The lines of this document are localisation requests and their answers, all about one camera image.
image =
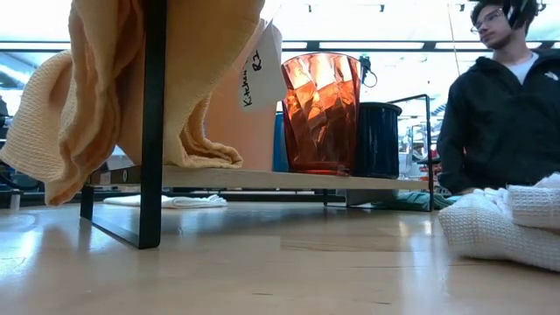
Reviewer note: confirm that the light blue plastic mug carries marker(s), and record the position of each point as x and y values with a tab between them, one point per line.
280	144

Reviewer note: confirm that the peach plastic cup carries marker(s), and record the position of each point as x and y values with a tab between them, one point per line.
236	131

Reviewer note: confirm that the orange faceted tumbler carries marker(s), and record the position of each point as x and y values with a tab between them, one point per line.
321	114

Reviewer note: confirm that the navy enamel mug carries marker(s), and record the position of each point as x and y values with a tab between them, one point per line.
377	140

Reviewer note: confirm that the teal towel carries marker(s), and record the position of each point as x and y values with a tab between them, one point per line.
411	200

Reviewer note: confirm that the white handwritten paper tag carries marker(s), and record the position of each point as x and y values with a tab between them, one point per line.
262	74

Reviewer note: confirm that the white folded napkin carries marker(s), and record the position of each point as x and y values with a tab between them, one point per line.
175	202

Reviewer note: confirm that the black hanging device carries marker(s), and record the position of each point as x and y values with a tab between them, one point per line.
366	70

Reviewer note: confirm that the yellow waffle kitchen towel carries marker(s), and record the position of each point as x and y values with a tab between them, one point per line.
87	109

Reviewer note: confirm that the white checked waffle towel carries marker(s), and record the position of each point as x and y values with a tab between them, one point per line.
490	232

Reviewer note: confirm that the person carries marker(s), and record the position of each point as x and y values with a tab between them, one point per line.
503	122

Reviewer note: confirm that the thin-rimmed eyeglasses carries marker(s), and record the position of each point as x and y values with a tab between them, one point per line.
487	18

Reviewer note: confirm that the black headphones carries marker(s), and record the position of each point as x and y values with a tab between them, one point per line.
518	11

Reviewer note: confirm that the black ceiling light rail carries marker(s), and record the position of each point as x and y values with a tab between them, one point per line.
312	45

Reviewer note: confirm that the wooden shelf black metal frame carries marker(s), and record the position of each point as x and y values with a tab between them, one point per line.
151	131

